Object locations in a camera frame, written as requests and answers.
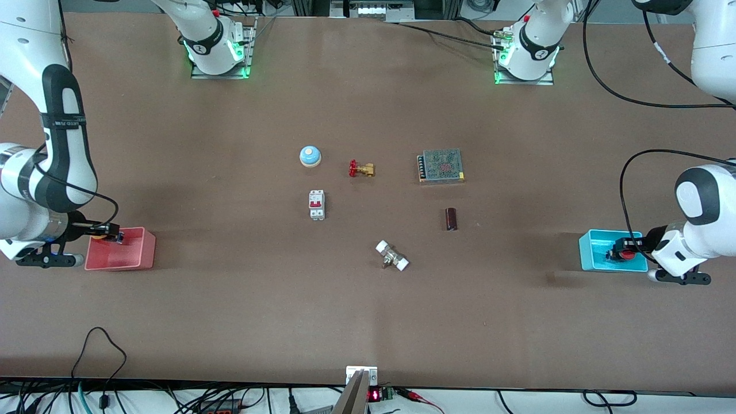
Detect pink plastic box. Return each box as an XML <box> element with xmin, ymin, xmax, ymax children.
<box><xmin>85</xmin><ymin>227</ymin><xmax>156</xmax><ymax>271</ymax></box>

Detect cyan plastic box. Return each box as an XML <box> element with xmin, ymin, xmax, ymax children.
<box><xmin>578</xmin><ymin>229</ymin><xmax>649</xmax><ymax>273</ymax></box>

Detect metal mesh power supply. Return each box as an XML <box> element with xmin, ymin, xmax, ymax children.
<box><xmin>417</xmin><ymin>148</ymin><xmax>466</xmax><ymax>185</ymax></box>

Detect metal valve white ends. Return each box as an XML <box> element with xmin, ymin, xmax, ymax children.
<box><xmin>375</xmin><ymin>240</ymin><xmax>410</xmax><ymax>272</ymax></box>

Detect white lit device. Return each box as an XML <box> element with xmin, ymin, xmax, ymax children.
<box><xmin>330</xmin><ymin>0</ymin><xmax>416</xmax><ymax>22</ymax></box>

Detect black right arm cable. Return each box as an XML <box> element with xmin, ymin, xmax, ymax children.
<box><xmin>32</xmin><ymin>144</ymin><xmax>120</xmax><ymax>231</ymax></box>

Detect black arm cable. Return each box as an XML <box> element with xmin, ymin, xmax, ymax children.
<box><xmin>582</xmin><ymin>0</ymin><xmax>736</xmax><ymax>242</ymax></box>
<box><xmin>32</xmin><ymin>144</ymin><xmax>120</xmax><ymax>231</ymax></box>

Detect black looped cable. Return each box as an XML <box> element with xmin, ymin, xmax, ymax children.
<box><xmin>70</xmin><ymin>327</ymin><xmax>128</xmax><ymax>414</ymax></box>

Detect black coiled cable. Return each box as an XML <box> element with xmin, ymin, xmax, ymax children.
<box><xmin>583</xmin><ymin>389</ymin><xmax>638</xmax><ymax>408</ymax></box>

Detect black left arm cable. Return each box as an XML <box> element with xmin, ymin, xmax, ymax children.
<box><xmin>582</xmin><ymin>0</ymin><xmax>736</xmax><ymax>242</ymax></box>

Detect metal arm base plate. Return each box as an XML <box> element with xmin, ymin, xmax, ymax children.
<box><xmin>493</xmin><ymin>32</ymin><xmax>555</xmax><ymax>86</ymax></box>
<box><xmin>191</xmin><ymin>17</ymin><xmax>257</xmax><ymax>80</ymax></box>

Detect red clip lead cable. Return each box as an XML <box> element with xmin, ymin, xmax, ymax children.
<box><xmin>396</xmin><ymin>388</ymin><xmax>447</xmax><ymax>414</ymax></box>

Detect black cable across table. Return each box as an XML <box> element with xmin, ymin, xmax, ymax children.
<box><xmin>397</xmin><ymin>21</ymin><xmax>502</xmax><ymax>48</ymax></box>

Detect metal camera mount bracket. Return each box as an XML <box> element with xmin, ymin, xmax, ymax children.
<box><xmin>332</xmin><ymin>366</ymin><xmax>379</xmax><ymax>414</ymax></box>

